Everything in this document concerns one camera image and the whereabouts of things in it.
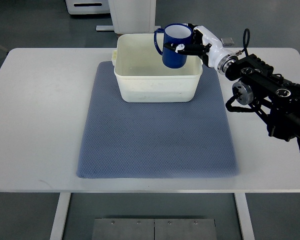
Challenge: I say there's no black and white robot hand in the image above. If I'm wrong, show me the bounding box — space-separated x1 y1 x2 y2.
163 23 235 72

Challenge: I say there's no blue mug white inside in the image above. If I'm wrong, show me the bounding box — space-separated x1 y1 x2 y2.
153 23 193 69

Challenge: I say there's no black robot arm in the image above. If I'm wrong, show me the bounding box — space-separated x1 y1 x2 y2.
220 28 300 152

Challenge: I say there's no white plastic box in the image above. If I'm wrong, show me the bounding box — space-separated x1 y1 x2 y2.
112 33 203 103

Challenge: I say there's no small grey floor plate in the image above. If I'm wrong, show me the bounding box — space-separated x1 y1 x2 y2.
220 37 235 46

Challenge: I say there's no blue textured mat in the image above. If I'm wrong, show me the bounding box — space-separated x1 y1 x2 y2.
76 61 239 179

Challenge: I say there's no white cabinet with slot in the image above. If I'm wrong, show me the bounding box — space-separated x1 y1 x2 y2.
65 0 110 15

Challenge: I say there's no right white table leg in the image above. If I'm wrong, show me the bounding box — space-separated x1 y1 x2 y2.
234 193 255 240

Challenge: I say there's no white table leg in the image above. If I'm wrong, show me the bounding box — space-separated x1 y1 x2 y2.
234 193 255 240
49 192 71 240

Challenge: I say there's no left white table leg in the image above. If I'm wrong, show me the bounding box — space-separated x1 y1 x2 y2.
49 192 71 240

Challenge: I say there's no white pedestal stand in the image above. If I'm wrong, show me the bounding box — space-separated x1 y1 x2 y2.
95 0 158 35

